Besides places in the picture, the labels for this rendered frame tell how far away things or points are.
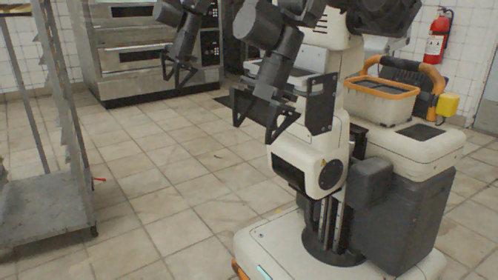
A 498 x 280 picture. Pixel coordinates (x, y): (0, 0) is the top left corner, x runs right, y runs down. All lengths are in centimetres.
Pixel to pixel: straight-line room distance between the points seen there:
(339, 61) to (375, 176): 35
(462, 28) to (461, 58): 26
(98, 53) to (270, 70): 324
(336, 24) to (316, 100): 18
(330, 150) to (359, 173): 12
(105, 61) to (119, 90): 34
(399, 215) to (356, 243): 25
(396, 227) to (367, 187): 25
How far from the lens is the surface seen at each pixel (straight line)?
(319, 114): 87
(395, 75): 143
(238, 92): 64
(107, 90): 387
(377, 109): 119
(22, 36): 472
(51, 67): 161
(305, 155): 97
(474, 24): 366
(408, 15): 79
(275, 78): 59
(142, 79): 394
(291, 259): 137
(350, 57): 98
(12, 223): 211
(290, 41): 60
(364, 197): 106
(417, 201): 118
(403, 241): 126
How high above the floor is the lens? 124
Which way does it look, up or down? 25 degrees down
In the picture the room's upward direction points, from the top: straight up
